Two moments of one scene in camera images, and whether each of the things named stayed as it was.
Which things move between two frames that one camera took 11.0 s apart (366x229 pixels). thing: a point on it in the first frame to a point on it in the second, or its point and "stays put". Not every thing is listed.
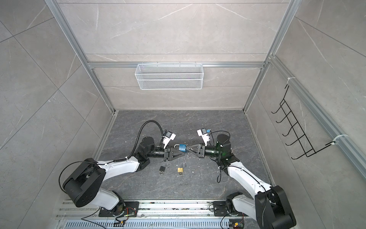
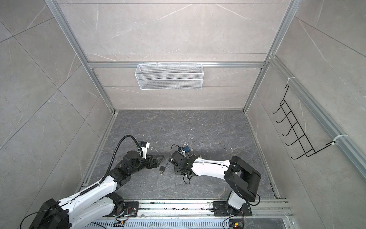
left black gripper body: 167,154 to 148,164
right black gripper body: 203,151 to 178,171
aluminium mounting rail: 146,208 stays put
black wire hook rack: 308,149 stays put
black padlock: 162,169 stays put
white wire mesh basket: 169,76 stays put
